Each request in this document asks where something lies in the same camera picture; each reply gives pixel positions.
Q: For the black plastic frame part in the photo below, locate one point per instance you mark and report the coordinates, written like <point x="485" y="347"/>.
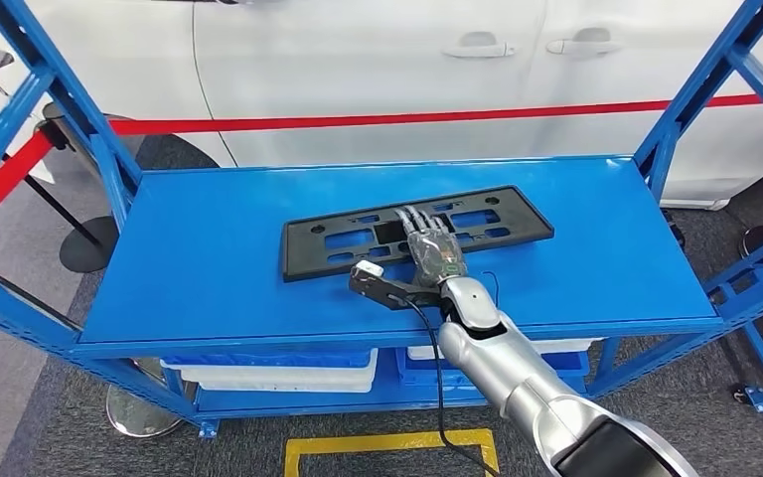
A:
<point x="302" y="258"/>

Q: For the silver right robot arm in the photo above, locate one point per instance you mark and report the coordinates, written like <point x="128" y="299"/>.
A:
<point x="520" y="382"/>

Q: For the blue metal shelf rack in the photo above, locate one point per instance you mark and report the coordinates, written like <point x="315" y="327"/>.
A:
<point x="223" y="263"/>
<point x="760" y="398"/>

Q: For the red barrier belt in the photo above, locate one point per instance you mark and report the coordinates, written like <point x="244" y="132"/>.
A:
<point x="6" y="181"/>
<point x="355" y="122"/>

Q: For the white plastic bin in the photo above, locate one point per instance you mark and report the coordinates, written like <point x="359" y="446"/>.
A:
<point x="572" y="344"/>
<point x="276" y="375"/>
<point x="283" y="387"/>

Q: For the white car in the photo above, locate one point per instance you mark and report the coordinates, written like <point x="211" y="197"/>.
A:
<point x="355" y="66"/>

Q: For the black stanchion base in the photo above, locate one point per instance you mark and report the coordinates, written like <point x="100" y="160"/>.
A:
<point x="760" y="238"/>

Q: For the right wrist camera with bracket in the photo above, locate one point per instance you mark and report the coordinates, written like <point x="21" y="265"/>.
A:
<point x="368" y="270"/>

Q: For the chrome stanchion post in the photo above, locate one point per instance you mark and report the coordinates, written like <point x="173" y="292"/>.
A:
<point x="138" y="411"/>

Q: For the black-headed stanchion post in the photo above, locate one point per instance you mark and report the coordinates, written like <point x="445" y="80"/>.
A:
<point x="56" y="125"/>

